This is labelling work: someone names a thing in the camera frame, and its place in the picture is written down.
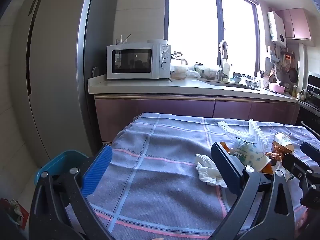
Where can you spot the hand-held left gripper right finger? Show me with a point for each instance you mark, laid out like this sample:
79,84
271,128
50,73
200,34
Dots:
225,166

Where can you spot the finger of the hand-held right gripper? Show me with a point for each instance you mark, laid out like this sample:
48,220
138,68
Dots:
297,166
311,150

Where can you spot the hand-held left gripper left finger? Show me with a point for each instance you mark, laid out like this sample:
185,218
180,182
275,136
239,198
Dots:
100,165

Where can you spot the orange peel piece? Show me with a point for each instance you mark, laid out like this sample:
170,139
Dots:
225,147
268,168

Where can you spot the white tissue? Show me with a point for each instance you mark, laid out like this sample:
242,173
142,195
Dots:
206,171

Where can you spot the green white plastic wrapper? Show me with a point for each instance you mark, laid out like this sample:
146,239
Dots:
241,147

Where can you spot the copper foil wrapper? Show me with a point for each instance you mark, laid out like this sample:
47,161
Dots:
275,153

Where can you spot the beige paper cup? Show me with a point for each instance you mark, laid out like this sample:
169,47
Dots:
283,141

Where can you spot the white dotted paper cup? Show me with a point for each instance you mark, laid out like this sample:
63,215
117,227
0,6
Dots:
257,158

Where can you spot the teal plastic bin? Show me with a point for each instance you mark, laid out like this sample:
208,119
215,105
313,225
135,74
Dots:
62,158

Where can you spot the white foam fruit net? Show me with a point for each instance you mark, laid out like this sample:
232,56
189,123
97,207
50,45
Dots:
257,136

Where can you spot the person's right hand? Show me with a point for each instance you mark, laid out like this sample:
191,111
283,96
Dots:
303,222

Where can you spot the black built-in oven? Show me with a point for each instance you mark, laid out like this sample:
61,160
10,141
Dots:
310,115

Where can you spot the cooking oil bottle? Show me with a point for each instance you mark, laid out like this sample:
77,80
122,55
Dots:
295,92

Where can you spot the purple plaid cloth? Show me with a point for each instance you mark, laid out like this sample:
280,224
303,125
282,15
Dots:
162,180

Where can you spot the pink bowl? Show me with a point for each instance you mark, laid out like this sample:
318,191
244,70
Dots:
277,88

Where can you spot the purple base cabinet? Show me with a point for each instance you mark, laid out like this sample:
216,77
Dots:
155,112

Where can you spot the black frying pan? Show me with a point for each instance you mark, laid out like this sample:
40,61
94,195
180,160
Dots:
293,75

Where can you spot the dotted utensil holder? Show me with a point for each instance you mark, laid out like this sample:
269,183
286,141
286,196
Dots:
265,82

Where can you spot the red paper bag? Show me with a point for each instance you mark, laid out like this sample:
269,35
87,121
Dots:
21,212

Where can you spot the round grey magnet hook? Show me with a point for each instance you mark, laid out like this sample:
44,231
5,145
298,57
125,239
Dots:
95,72

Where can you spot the white kitchen countertop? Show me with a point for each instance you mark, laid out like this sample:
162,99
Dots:
150,86

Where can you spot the brown filled glass jar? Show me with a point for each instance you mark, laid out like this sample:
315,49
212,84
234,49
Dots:
210,73

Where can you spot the white dish soap bottle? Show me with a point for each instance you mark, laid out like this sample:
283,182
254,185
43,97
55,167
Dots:
226,71

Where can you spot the grey refrigerator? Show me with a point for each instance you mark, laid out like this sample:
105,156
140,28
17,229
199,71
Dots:
57,80

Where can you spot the clear plastic bag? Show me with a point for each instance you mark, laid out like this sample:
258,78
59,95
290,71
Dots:
193,73

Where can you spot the small glass jar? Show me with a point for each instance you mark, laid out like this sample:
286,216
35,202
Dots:
198,67

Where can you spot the glass container with lid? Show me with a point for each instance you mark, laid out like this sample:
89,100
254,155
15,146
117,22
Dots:
179,72

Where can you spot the white microwave oven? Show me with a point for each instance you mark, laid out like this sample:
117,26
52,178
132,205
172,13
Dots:
135,60

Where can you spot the steel kitchen faucet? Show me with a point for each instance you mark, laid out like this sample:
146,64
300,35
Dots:
224,52

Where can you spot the white water heater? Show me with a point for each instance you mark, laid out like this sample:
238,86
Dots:
276,28

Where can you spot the kitchen window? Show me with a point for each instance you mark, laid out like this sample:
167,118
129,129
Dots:
192,25

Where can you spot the grey wall rack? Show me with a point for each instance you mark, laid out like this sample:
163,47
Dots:
272,56

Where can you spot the pink wall cabinet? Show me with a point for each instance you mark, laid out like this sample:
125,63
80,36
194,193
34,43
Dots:
296,23

